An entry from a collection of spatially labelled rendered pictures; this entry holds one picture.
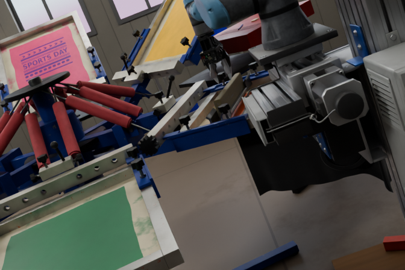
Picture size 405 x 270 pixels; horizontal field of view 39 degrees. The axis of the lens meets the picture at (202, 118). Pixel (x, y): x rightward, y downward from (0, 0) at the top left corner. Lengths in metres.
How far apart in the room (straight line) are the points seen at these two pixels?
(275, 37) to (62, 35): 2.38
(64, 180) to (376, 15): 1.25
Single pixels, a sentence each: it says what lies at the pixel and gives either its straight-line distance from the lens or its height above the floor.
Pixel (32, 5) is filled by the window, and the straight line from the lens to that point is 6.48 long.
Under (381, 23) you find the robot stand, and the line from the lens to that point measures 1.32.
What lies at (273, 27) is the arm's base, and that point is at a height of 1.32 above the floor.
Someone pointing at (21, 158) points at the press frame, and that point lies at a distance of 2.82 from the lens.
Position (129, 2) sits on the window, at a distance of 6.33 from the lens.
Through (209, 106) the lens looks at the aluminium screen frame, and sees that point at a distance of 2.46.
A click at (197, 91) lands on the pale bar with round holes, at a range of 2.56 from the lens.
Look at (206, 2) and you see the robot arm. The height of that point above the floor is 1.45.
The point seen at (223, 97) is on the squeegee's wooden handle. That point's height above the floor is 1.05.
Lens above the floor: 1.55
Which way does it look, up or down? 14 degrees down
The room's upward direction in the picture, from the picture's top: 22 degrees counter-clockwise
